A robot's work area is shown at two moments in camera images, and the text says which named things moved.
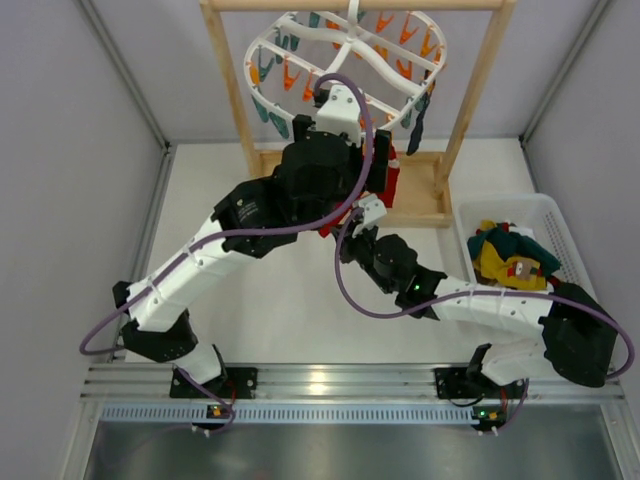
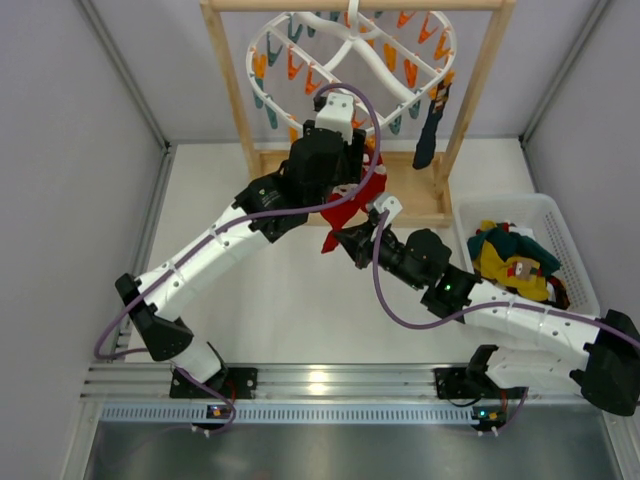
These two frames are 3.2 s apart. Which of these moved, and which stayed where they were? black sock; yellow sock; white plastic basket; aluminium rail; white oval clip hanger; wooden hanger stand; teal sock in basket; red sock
Moved: white oval clip hanger; black sock; red sock
Stayed: teal sock in basket; aluminium rail; yellow sock; white plastic basket; wooden hanger stand
